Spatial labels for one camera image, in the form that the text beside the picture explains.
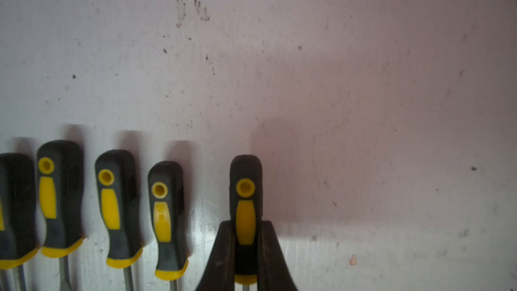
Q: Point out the file tool five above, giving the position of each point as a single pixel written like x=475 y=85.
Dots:
x=166 y=197

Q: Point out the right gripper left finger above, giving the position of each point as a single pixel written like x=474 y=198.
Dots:
x=220 y=269

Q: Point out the file tool four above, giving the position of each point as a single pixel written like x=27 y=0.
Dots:
x=119 y=208

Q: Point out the file tool six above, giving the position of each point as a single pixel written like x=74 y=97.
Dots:
x=246 y=210

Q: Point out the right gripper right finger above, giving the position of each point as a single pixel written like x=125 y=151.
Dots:
x=273 y=272

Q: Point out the file tool three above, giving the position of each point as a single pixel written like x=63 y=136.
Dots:
x=60 y=187

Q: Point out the file tool two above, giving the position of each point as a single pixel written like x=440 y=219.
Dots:
x=18 y=205

